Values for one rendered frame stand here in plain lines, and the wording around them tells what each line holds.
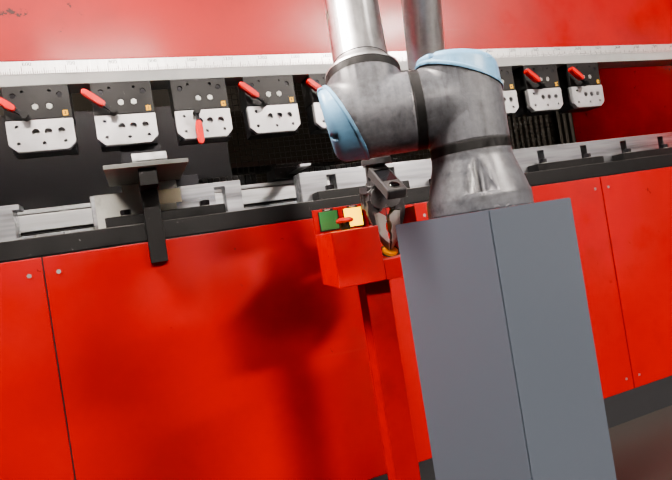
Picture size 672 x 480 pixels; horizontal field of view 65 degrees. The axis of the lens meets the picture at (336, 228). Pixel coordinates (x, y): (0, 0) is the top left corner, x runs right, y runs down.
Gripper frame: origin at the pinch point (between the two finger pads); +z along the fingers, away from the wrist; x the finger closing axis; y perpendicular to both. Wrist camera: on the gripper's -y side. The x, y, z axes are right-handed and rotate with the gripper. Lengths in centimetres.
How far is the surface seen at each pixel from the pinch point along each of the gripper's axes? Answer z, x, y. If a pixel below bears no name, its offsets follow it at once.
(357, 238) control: -3.2, 9.6, -6.2
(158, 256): -4, 52, 19
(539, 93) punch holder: -38, -81, 49
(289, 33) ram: -62, 7, 42
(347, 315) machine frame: 20.4, 6.2, 24.3
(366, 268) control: 3.4, 8.7, -6.8
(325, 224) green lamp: -6.3, 12.4, 9.3
